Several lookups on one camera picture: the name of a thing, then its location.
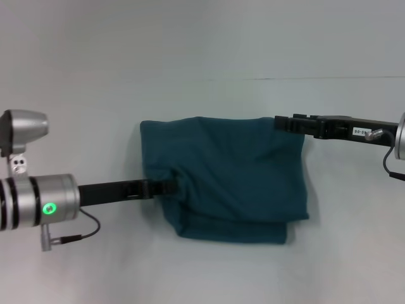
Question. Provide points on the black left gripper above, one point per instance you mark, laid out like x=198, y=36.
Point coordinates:
x=107, y=191

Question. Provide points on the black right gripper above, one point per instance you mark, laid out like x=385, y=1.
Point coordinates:
x=357, y=130

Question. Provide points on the teal blue shirt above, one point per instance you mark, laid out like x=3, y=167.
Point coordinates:
x=228, y=177

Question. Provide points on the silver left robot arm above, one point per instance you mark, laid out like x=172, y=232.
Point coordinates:
x=38, y=202

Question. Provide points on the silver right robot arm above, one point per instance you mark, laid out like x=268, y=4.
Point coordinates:
x=400, y=136

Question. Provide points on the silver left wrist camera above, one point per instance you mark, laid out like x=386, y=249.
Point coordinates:
x=22, y=133

